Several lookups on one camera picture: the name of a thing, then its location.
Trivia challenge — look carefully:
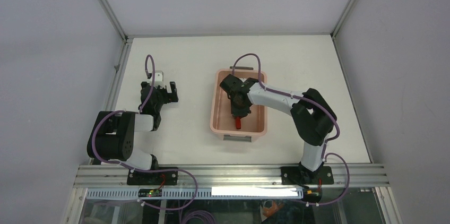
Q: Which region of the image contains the red black screwdriver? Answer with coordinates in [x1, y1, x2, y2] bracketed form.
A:
[235, 117, 241, 130]

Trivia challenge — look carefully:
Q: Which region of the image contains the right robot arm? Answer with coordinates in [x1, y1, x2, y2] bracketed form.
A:
[219, 74, 337, 184]

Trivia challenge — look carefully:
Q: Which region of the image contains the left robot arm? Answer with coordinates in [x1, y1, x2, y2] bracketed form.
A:
[87, 81, 179, 185]

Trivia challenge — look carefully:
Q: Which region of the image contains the pink plastic bin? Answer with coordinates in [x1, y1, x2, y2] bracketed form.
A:
[210, 68, 267, 142]

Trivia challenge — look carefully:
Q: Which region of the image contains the small green circuit board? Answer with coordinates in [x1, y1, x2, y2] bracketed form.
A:
[138, 188, 163, 198]

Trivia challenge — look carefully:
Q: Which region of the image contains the orange object under table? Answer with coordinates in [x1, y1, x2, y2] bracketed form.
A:
[261, 200, 284, 218]

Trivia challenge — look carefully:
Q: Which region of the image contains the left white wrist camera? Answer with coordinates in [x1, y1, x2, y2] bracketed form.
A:
[149, 71, 166, 88]

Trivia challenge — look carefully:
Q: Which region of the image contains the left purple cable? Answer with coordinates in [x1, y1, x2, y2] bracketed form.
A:
[91, 54, 198, 211]

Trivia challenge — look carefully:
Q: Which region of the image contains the purple cable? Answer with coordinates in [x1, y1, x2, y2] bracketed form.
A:
[231, 53, 350, 206]
[91, 54, 198, 211]

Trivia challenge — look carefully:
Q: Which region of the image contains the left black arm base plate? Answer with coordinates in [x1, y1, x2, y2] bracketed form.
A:
[126, 167, 178, 186]

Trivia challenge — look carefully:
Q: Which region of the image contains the white slotted cable duct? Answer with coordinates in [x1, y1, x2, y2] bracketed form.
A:
[86, 186, 303, 201]

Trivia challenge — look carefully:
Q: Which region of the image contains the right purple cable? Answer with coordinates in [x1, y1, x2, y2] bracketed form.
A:
[231, 53, 350, 206]

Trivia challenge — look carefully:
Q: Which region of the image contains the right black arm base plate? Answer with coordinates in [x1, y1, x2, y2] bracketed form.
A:
[280, 166, 334, 186]

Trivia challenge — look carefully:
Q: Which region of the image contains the aluminium front rail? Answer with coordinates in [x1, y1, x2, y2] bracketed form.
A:
[73, 163, 390, 188]

